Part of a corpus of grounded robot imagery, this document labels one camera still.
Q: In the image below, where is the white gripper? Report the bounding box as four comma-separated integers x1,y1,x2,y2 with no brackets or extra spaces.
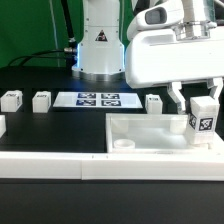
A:
125,26,224,114

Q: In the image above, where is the white square table top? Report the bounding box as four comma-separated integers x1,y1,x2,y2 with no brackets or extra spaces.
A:
105,112,224,155

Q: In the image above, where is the white sheet with AprilTags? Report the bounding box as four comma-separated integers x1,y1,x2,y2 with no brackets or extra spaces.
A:
53,92,142,109

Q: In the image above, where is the white U-shaped obstacle fence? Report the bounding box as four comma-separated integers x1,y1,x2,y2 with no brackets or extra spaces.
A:
0,113,224,181

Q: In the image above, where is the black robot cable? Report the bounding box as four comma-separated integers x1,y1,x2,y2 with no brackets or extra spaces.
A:
7,0,78,67

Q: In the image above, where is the thin white cable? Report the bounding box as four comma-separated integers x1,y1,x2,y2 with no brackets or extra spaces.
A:
48,0,61,68

